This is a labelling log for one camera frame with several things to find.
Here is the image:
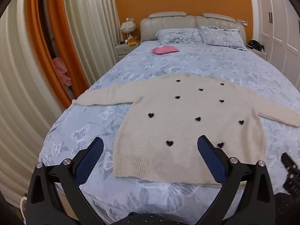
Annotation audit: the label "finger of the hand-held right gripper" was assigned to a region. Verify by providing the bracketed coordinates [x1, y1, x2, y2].
[281, 153, 296, 172]

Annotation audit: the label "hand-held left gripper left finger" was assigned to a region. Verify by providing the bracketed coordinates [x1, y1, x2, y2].
[26, 137, 105, 225]

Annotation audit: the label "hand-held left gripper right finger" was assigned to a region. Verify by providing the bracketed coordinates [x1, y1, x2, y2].
[194, 135, 276, 225]

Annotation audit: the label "cream sweater with black hearts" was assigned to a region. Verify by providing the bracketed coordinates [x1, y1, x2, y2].
[71, 73, 300, 185]

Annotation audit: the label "pink hanging clothes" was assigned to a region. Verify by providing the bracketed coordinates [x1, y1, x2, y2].
[52, 57, 72, 87]

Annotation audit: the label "person's dark dotted clothing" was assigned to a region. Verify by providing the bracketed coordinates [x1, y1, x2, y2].
[115, 192, 300, 225]

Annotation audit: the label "pink slipper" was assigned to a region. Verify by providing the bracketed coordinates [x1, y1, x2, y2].
[20, 193, 29, 218]

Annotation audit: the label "cream curtain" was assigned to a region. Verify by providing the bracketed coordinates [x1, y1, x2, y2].
[0, 0, 68, 197]
[62, 0, 122, 87]

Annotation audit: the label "white nightstand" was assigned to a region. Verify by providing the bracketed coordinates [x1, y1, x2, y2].
[245, 44, 268, 60]
[115, 42, 140, 63]

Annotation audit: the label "blue butterfly bedspread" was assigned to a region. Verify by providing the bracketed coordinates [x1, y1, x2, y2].
[39, 40, 300, 223]

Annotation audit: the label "black bag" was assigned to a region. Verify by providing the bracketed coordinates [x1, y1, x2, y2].
[248, 39, 265, 51]

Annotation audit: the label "pink folded cloth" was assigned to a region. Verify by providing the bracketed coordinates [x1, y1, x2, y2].
[151, 46, 180, 55]

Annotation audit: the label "blue ruffled pillow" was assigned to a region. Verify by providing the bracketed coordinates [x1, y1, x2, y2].
[156, 28, 204, 44]
[198, 25, 246, 50]

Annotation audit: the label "white wardrobe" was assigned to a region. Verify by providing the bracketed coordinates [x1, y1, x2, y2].
[248, 0, 300, 68]

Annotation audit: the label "orange curtain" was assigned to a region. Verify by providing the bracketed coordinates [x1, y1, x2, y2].
[26, 0, 92, 104]

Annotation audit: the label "white fluffy table lamp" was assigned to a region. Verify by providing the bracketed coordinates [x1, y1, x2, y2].
[121, 17, 136, 44]

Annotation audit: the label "white pillows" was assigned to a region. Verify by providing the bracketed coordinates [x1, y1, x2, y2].
[140, 11, 246, 46]

